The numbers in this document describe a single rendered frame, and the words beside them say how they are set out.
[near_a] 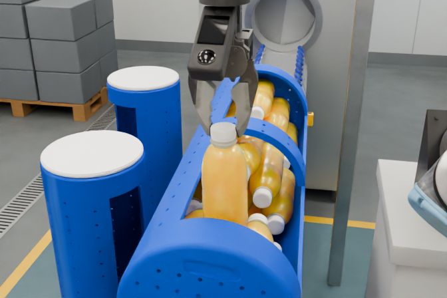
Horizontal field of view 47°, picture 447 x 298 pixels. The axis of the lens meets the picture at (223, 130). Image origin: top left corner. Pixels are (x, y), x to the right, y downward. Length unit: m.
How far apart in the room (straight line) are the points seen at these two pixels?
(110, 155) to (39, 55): 2.98
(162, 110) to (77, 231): 0.70
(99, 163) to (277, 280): 0.76
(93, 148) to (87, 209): 0.18
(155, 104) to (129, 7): 4.27
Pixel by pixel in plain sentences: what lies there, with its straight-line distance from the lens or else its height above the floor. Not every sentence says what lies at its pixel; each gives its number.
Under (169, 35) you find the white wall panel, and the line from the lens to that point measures 6.09.
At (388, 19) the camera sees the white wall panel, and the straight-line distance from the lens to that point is 5.82.
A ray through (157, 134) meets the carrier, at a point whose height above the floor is 0.84.
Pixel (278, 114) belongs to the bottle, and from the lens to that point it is 1.41.
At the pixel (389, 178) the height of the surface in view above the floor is 1.15.
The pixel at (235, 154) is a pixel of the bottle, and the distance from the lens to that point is 0.77.
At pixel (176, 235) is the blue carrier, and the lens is 0.78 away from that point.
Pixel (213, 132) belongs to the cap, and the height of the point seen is 1.36.
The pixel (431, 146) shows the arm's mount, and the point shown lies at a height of 1.26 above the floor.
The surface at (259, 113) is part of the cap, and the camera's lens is 1.34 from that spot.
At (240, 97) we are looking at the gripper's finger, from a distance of 0.75.
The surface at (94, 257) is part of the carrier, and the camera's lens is 1.49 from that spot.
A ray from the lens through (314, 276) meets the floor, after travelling 2.65.
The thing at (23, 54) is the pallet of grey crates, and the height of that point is 0.54.
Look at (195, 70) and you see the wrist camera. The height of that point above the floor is 1.48.
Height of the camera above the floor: 1.68
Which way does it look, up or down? 24 degrees down
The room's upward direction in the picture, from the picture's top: straight up
